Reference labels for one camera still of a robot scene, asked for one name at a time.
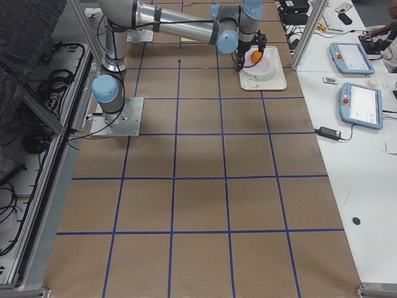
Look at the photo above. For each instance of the far blue teach pendant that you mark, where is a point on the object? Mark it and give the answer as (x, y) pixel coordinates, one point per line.
(351, 59)

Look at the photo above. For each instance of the orange fruit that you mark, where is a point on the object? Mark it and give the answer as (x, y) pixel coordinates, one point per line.
(256, 57)

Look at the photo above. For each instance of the black power adapter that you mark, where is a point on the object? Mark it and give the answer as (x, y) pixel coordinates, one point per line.
(329, 133)

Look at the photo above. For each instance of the bamboo cutting board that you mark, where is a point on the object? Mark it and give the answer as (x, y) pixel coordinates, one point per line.
(187, 40)

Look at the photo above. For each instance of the white round plate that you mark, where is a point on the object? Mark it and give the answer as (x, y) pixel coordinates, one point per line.
(265, 67)

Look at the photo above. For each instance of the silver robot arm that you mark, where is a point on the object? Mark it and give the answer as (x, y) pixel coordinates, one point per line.
(232, 28)

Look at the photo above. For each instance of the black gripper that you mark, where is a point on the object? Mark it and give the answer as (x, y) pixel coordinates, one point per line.
(240, 53)

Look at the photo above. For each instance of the blue teach pendant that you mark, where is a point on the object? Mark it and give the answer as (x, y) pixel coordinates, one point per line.
(351, 59)
(361, 105)

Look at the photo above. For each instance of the white keyboard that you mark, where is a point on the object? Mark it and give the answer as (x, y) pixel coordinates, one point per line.
(331, 20)

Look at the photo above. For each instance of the cream bear tray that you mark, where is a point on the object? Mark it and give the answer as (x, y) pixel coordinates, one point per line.
(273, 82)

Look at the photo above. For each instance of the aluminium frame post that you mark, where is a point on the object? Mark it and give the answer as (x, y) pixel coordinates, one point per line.
(314, 18)

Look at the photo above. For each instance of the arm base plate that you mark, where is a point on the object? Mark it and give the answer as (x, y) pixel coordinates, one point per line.
(128, 123)
(140, 36)

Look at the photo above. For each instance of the near blue teach pendant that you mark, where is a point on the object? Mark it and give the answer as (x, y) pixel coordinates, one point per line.
(361, 105)

